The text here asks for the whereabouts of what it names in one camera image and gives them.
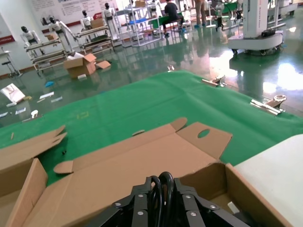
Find metal roller rack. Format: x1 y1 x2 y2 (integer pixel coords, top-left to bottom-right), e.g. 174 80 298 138
24 39 69 72
75 25 115 55

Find white frame shelf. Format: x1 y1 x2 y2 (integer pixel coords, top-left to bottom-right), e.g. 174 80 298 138
115 6 164 48

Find white mobile machine base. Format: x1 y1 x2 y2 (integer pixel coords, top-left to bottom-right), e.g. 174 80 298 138
227 0 284 57

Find seated person black shirt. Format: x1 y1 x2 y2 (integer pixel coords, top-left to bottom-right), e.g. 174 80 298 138
162 0 186 36

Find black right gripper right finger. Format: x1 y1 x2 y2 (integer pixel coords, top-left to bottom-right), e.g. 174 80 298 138
174 178 252 227

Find cardboard box holding cords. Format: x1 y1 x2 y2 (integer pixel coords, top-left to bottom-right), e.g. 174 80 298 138
4 117 294 227

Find large empty cardboard box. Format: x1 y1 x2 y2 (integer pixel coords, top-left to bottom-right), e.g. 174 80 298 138
0 124 68 198

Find flat cardboard piece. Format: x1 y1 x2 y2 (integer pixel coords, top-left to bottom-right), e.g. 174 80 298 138
95 61 112 70

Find black stool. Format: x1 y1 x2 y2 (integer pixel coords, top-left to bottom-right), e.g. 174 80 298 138
0 60 24 78

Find white paper bag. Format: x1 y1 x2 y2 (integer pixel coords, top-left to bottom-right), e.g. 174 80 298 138
0 83 26 105

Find black power cord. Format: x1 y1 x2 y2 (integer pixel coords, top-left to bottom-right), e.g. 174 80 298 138
149 171 175 227

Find open cardboard box on floor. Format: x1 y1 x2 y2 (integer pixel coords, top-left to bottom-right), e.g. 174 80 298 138
63 53 98 79

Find green table cloth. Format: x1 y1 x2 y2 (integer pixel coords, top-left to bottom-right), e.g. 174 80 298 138
0 70 303 188

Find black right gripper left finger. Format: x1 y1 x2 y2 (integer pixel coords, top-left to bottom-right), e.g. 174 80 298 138
87 177 152 227

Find standing person orange trousers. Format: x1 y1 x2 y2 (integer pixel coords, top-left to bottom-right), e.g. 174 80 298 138
193 0 208 28

